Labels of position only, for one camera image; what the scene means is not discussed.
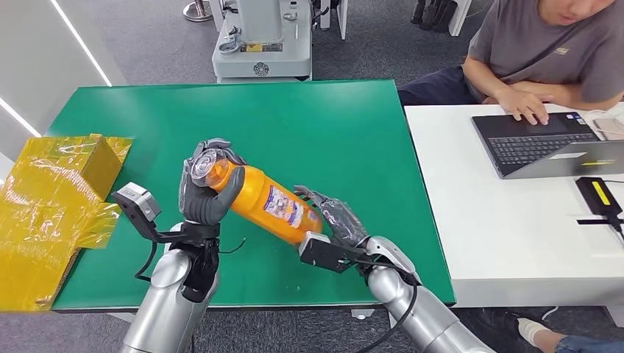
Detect black bags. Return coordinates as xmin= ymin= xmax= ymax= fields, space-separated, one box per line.
xmin=411 ymin=0 xmax=459 ymax=34

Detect yellow film-wrapped cardboard box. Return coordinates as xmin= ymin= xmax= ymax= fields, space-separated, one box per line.
xmin=0 ymin=134 xmax=133 ymax=313

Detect dark grey laptop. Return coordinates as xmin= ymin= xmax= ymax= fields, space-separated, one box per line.
xmin=470 ymin=112 xmax=624 ymax=180

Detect grey machine base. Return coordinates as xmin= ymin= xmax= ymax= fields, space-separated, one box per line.
xmin=211 ymin=0 xmax=314 ymax=84

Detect seated person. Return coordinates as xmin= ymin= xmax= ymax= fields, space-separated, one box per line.
xmin=397 ymin=0 xmax=624 ymax=118

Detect thin black wire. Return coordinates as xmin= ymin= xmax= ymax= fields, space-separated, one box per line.
xmin=218 ymin=237 xmax=247 ymax=255

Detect person's hand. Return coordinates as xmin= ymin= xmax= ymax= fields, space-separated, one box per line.
xmin=494 ymin=88 xmax=554 ymax=126

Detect metal stanchion base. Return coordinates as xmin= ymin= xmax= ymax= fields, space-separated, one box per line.
xmin=182 ymin=0 xmax=214 ymax=23

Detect orange plastic bottle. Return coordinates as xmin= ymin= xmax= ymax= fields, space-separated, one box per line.
xmin=190 ymin=148 xmax=324 ymax=246

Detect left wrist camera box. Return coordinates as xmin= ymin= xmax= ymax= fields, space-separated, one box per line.
xmin=110 ymin=182 xmax=163 ymax=242

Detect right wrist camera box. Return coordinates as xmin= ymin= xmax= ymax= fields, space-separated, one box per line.
xmin=298 ymin=232 xmax=366 ymax=275

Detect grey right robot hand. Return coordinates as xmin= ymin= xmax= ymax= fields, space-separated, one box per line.
xmin=293 ymin=185 xmax=370 ymax=249

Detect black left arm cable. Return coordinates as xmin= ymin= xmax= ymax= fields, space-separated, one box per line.
xmin=135 ymin=240 xmax=160 ymax=284

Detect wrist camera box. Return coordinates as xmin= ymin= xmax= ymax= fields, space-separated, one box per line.
xmin=298 ymin=232 xmax=366 ymax=275
xmin=110 ymin=182 xmax=163 ymax=242

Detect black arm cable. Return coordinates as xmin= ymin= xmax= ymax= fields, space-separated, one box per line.
xmin=135 ymin=240 xmax=160 ymax=284
xmin=355 ymin=258 xmax=420 ymax=353

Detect person's foot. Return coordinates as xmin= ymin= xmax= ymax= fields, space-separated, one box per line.
xmin=517 ymin=316 xmax=624 ymax=353

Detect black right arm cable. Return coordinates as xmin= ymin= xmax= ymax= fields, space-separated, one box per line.
xmin=355 ymin=258 xmax=420 ymax=353

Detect black power adapter yellow label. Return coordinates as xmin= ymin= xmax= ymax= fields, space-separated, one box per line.
xmin=574 ymin=176 xmax=624 ymax=230

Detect white panel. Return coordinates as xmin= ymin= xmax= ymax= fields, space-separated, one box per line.
xmin=448 ymin=0 xmax=474 ymax=38

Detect pale phone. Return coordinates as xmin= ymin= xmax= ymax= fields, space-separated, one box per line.
xmin=590 ymin=116 xmax=624 ymax=142

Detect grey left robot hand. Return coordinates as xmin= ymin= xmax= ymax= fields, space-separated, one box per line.
xmin=177 ymin=138 xmax=247 ymax=227

